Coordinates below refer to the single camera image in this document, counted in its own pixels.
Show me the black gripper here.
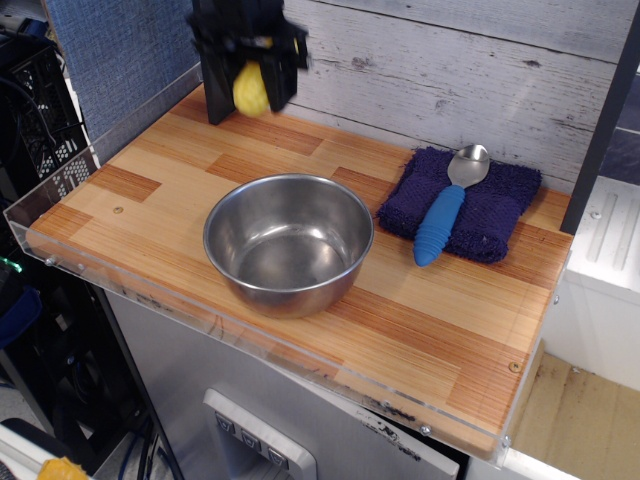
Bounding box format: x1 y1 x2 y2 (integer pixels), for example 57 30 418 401
187 1 309 113

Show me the yellow plastic corn cob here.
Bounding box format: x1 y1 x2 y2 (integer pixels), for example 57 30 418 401
232 35 301 119

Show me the stainless steel pot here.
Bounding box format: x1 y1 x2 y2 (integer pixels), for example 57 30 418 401
203 173 374 318

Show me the blue fabric panel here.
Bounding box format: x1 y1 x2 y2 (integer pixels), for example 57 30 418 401
45 1 199 140

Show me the black perforated crate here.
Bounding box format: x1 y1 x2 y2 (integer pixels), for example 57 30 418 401
1 39 87 190

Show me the purple folded towel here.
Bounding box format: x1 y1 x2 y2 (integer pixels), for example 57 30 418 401
377 147 542 264

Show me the clear acrylic table guard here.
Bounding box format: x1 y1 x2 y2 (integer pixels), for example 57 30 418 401
7 88 571 479

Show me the silver control panel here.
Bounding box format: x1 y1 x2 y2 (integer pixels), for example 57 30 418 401
203 389 317 479

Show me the yellow object bottom left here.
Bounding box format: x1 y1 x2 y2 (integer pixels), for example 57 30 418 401
36 457 89 480

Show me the dark grey left post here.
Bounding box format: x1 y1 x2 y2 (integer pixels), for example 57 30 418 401
189 1 244 125

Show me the dark grey post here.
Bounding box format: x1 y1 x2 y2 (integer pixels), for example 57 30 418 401
189 1 244 125
560 5 639 235

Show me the blue handled metal spoon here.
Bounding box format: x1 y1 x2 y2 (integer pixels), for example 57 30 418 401
413 144 490 267

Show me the dark grey right post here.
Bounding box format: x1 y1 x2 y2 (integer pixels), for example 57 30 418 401
560 5 639 235

